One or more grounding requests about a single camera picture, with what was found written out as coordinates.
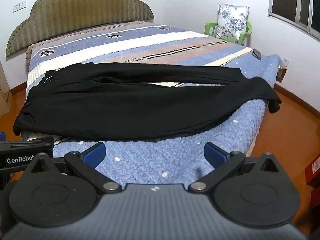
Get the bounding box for striped blue bed blanket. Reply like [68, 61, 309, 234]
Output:
[26, 21, 281, 185]

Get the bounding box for blue floral white pillow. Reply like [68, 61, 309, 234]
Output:
[215, 3, 249, 43]

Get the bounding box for red box on floor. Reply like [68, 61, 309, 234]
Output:
[305, 154, 320, 188]

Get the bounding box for dark tablet on bed corner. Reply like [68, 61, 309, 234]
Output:
[252, 48, 261, 61]

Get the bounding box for black pants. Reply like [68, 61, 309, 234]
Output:
[13, 63, 281, 141]

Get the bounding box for window with metal frame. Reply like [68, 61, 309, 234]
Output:
[268, 0, 319, 40]

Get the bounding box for green plastic chair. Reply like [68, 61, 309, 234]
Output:
[204, 21, 253, 45]

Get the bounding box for white wall switch pair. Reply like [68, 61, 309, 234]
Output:
[12, 1, 27, 12]

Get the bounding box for brown cardboard box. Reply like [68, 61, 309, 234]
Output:
[0, 62, 12, 116]

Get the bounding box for white wall socket low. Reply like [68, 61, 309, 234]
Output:
[283, 58, 289, 67]

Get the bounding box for green upholstered headboard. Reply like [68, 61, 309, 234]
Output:
[5, 0, 155, 56]

